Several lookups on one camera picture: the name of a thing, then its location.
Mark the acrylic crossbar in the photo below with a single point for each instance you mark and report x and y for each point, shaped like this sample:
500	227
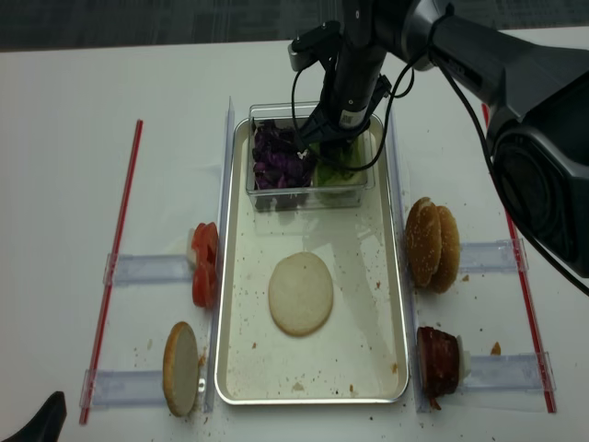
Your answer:
127	269
504	373
111	388
501	256

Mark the rear sesame bun top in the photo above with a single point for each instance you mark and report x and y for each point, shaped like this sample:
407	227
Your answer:
448	265

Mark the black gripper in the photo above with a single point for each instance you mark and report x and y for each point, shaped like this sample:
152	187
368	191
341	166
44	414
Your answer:
343	113

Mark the lower tomato slice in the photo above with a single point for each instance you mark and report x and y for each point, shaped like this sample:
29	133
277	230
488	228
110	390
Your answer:
204	285

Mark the clear plastic container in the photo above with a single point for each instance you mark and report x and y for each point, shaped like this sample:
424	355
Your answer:
308	197

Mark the right upper acrylic crossbar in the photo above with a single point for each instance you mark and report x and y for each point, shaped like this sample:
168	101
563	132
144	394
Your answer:
501	256

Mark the white holder behind tomato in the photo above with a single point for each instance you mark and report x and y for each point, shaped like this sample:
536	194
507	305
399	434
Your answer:
191	254

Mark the bun bottom on tray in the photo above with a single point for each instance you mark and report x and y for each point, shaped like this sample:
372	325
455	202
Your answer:
300	294

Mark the right clear acrylic divider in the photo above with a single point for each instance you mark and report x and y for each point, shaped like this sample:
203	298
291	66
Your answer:
404	273

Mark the front sesame bun top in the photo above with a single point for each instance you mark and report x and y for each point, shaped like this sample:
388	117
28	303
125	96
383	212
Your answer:
423	241

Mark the red tape line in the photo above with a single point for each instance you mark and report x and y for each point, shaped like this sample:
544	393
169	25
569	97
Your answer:
542	357
89	382

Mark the purple cabbage pieces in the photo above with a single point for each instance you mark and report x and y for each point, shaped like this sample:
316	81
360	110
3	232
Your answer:
278	164

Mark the tomato slice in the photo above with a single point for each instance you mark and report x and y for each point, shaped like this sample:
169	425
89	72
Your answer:
204	285
205	242

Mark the black object bottom left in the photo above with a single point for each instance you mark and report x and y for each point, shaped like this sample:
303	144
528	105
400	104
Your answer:
47	424

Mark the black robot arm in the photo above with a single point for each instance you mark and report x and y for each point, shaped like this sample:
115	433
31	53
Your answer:
536	143

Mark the dark red meat patty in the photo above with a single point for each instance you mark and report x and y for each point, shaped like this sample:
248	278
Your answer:
439	357

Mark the clear acrylic divider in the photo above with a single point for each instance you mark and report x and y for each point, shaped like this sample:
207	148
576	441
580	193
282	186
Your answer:
224	208
404	273

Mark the left red tape line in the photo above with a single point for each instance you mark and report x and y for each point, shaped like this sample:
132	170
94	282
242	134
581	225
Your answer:
89	382

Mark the green lettuce in container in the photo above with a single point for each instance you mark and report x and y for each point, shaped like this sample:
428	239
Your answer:
338	168

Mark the upright bun half left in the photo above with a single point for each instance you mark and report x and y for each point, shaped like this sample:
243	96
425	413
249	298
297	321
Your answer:
180	380

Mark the left lower acrylic crossbar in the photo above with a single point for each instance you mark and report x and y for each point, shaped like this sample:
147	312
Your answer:
111	388

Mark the right red tape line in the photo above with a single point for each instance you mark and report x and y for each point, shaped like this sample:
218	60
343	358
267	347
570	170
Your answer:
542	357

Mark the white holder behind patty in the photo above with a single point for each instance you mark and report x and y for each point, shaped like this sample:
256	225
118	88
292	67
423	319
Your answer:
464	360

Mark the sesame bun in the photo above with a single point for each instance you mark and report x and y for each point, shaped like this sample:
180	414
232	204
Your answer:
423	241
448	265

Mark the left upper acrylic crossbar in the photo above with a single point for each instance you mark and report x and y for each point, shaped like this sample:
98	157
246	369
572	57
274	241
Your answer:
127	269

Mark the silver metal tray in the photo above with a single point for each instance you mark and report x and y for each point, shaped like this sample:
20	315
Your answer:
360	353

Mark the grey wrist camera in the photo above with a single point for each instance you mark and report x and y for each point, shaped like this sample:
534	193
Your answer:
321	44

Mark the right lower acrylic crossbar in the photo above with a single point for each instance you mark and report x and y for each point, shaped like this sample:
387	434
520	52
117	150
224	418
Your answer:
504	373

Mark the upper tomato slice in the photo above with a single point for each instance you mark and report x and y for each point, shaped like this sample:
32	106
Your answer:
205	242

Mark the left clear acrylic divider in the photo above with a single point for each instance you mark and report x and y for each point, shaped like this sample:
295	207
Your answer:
224	208

